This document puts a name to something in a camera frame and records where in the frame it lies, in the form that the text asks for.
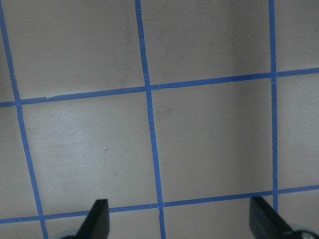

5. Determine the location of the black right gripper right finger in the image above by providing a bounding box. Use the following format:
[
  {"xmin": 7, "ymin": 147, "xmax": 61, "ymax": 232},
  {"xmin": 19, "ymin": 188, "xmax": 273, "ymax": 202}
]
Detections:
[{"xmin": 249, "ymin": 197, "xmax": 293, "ymax": 239}]

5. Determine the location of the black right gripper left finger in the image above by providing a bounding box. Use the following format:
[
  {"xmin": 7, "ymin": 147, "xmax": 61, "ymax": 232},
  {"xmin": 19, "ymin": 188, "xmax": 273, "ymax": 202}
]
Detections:
[{"xmin": 75, "ymin": 199, "xmax": 110, "ymax": 239}]

